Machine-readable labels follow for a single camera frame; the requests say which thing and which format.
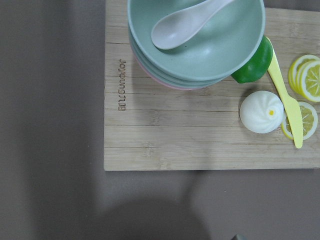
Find bamboo cutting board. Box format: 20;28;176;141
104;0;320;171

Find pink ceramic spoon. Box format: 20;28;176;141
151;0;232;50

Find white steamed bun toy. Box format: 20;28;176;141
239;90;284;134

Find stacked green bowls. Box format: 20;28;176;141
127;0;266;89

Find green pepper toy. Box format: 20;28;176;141
231;36;273;84

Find yellow plastic knife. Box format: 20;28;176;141
265;36;303;149

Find lemon slice under knife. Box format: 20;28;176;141
280;101;318;140

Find lemon slice stack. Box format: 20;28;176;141
288;54;320;103

